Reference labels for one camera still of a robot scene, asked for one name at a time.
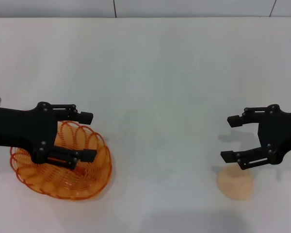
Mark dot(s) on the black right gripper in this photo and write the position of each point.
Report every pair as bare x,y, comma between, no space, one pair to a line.
279,131

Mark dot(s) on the beige round bread bun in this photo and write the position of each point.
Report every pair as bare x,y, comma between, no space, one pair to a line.
235,187

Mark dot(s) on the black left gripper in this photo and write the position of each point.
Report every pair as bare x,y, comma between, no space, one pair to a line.
19,126

